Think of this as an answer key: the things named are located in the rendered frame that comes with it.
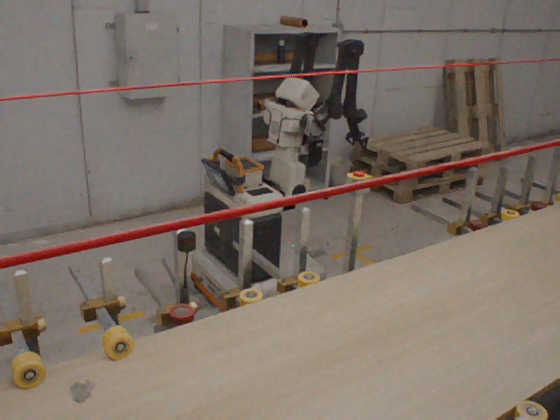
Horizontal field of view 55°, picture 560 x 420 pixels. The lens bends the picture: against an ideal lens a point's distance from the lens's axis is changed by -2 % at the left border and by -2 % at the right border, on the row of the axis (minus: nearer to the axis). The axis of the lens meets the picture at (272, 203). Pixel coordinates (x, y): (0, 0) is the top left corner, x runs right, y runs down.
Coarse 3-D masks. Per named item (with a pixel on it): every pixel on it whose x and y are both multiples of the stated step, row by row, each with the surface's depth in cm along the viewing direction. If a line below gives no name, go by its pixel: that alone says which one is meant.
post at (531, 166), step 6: (534, 156) 279; (528, 162) 283; (534, 162) 281; (528, 168) 283; (534, 168) 283; (528, 174) 284; (534, 174) 284; (528, 180) 285; (522, 186) 288; (528, 186) 286; (522, 192) 289; (528, 192) 288; (522, 198) 290; (528, 198) 290; (522, 204) 290
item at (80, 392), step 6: (72, 384) 143; (78, 384) 144; (84, 384) 142; (90, 384) 144; (72, 390) 141; (78, 390) 140; (84, 390) 142; (90, 390) 142; (72, 396) 140; (78, 396) 139; (84, 396) 140; (90, 396) 140
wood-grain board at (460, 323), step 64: (448, 256) 222; (512, 256) 224; (256, 320) 176; (320, 320) 177; (384, 320) 179; (448, 320) 180; (512, 320) 181; (0, 384) 143; (64, 384) 144; (128, 384) 146; (192, 384) 147; (256, 384) 148; (320, 384) 149; (384, 384) 150; (448, 384) 151; (512, 384) 151
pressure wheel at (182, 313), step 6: (174, 306) 180; (180, 306) 180; (186, 306) 180; (174, 312) 177; (180, 312) 177; (186, 312) 178; (192, 312) 177; (174, 318) 175; (180, 318) 175; (186, 318) 175; (192, 318) 178; (180, 324) 176
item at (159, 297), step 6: (138, 270) 210; (138, 276) 208; (144, 276) 206; (144, 282) 203; (150, 282) 202; (150, 288) 198; (156, 288) 198; (150, 294) 199; (156, 294) 195; (162, 294) 195; (156, 300) 194; (162, 300) 191; (168, 300) 192; (174, 324) 182
